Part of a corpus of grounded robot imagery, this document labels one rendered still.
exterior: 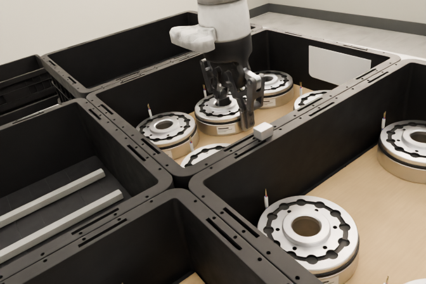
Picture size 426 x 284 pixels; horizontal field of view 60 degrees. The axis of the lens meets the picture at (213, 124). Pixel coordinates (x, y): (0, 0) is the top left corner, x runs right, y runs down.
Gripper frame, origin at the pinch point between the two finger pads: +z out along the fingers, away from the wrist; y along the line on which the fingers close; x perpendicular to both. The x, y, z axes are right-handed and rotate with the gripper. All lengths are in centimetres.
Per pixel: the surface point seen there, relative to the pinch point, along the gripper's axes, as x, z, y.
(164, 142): 13.5, -1.1, 0.5
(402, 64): -17.0, -7.8, -18.3
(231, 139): 3.2, 2.2, -2.4
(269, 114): -6.4, 2.2, -1.3
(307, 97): -11.2, -0.8, -5.9
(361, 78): -9.8, -7.8, -16.6
